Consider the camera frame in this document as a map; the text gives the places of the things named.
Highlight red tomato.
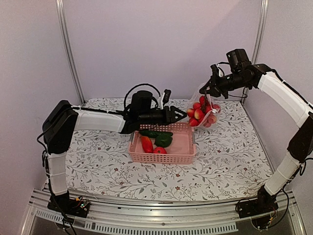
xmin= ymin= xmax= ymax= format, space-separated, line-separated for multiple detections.
xmin=153 ymin=147 xmax=167 ymax=154

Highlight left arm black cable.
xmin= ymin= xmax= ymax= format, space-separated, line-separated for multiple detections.
xmin=123 ymin=83 xmax=162 ymax=108

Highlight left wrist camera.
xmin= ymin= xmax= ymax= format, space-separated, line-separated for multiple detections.
xmin=131 ymin=89 xmax=172 ymax=116

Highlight right aluminium frame post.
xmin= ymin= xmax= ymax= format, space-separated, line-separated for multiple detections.
xmin=251 ymin=0 xmax=269 ymax=64

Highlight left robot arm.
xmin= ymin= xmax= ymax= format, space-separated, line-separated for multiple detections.
xmin=40 ymin=98 xmax=187 ymax=212

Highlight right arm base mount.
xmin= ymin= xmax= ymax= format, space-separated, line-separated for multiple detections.
xmin=235 ymin=199 xmax=278 ymax=218

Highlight orange red pepper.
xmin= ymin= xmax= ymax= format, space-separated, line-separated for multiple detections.
xmin=140 ymin=136 xmax=154 ymax=153

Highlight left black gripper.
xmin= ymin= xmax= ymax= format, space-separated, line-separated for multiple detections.
xmin=139 ymin=106 xmax=187 ymax=126

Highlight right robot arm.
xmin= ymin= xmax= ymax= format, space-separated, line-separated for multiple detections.
xmin=165 ymin=71 xmax=313 ymax=213

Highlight clear zip top bag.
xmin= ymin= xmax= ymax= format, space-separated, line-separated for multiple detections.
xmin=186 ymin=82 xmax=222 ymax=129

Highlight aluminium front rail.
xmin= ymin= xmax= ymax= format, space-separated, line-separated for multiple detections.
xmin=20 ymin=188 xmax=306 ymax=235

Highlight pink plastic basket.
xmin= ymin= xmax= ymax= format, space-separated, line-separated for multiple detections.
xmin=128 ymin=122 xmax=197 ymax=165

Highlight left aluminium frame post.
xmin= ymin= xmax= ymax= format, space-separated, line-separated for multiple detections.
xmin=56 ymin=0 xmax=86 ymax=104

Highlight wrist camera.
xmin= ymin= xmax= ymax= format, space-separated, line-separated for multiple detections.
xmin=226 ymin=48 xmax=251 ymax=73
xmin=131 ymin=89 xmax=172 ymax=116

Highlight green cucumber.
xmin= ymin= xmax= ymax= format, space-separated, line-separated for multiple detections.
xmin=139 ymin=129 xmax=173 ymax=139

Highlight red lychee bunch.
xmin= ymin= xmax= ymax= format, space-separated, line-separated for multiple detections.
xmin=186 ymin=95 xmax=221 ymax=128

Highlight green avocado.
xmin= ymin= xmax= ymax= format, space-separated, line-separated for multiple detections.
xmin=155 ymin=134 xmax=173 ymax=148

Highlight aluminium frame post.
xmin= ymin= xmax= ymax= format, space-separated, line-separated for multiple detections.
xmin=251 ymin=0 xmax=269 ymax=64
xmin=56 ymin=0 xmax=86 ymax=104

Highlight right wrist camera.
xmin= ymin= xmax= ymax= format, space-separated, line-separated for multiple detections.
xmin=226 ymin=48 xmax=251 ymax=73

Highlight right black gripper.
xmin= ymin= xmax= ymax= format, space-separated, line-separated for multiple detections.
xmin=200 ymin=70 xmax=250 ymax=99

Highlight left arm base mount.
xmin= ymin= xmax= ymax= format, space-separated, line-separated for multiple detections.
xmin=47 ymin=195 xmax=90 ymax=218

